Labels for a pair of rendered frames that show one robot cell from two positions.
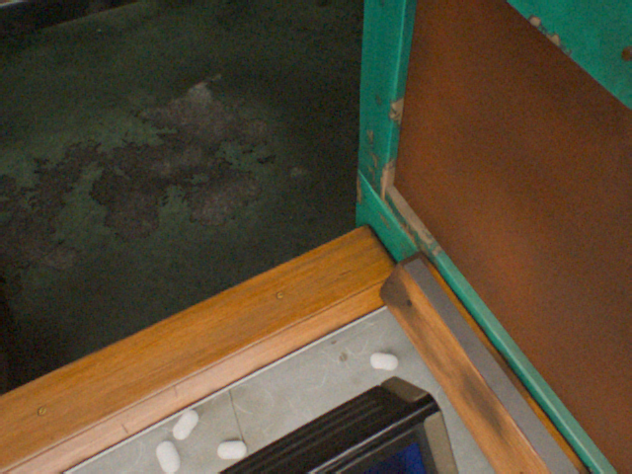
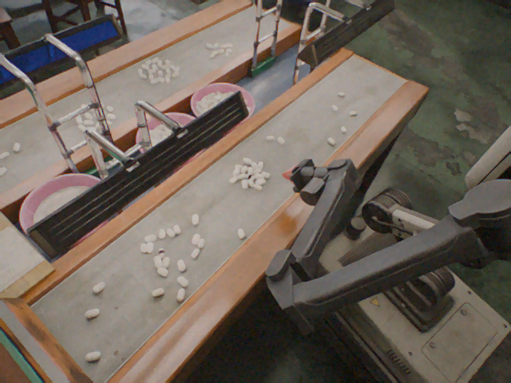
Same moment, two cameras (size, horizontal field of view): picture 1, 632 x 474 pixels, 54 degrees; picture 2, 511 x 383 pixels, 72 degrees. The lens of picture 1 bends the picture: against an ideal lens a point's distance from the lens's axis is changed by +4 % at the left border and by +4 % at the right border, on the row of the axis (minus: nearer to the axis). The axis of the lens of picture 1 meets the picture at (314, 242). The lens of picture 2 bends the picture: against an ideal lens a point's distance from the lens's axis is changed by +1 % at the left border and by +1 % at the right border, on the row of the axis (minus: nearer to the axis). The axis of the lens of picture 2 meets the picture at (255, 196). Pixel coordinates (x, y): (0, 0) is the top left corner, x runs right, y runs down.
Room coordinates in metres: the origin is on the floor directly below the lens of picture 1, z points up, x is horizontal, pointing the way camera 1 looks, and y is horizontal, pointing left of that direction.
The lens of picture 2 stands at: (0.58, 0.12, 1.73)
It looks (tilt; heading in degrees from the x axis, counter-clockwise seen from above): 54 degrees down; 146
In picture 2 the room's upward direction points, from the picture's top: 9 degrees clockwise
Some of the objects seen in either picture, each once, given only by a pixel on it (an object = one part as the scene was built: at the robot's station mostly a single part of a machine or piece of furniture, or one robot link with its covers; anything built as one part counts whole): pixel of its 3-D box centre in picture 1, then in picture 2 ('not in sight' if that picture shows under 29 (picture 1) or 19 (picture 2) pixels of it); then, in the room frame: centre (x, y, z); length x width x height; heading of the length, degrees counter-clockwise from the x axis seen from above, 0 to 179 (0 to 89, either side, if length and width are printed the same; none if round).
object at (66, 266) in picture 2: not in sight; (233, 146); (-0.30, 0.56, 0.71); 1.81 x 0.05 x 0.11; 114
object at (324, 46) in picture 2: not in sight; (353, 22); (-0.41, 1.10, 1.08); 0.62 x 0.08 x 0.07; 114
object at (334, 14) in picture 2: not in sight; (324, 56); (-0.49, 1.07, 0.90); 0.20 x 0.19 x 0.45; 114
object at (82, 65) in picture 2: not in sight; (65, 117); (-0.46, 0.02, 0.90); 0.20 x 0.19 x 0.45; 114
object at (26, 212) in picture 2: not in sight; (72, 214); (-0.20, -0.05, 0.72); 0.27 x 0.27 x 0.10
